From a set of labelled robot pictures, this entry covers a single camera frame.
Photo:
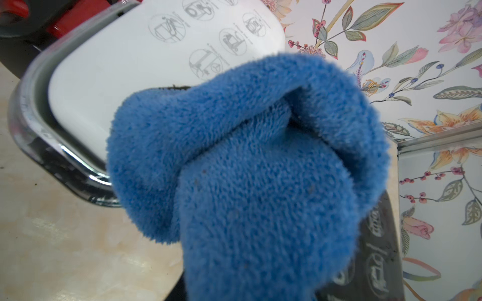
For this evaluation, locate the blue microfibre cloth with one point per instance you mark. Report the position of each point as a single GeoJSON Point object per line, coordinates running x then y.
{"type": "Point", "coordinates": [263, 174]}

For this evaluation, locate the black coffee machine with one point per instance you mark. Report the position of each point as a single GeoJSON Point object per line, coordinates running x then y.
{"type": "Point", "coordinates": [375, 272]}

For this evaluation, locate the white coffee machine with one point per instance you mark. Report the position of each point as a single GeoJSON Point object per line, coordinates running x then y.
{"type": "Point", "coordinates": [60, 112]}

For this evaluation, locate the red Nespresso coffee machine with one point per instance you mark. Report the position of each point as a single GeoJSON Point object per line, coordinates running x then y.
{"type": "Point", "coordinates": [29, 27]}

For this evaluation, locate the aluminium corner post right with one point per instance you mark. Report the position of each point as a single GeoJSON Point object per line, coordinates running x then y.
{"type": "Point", "coordinates": [460, 137]}

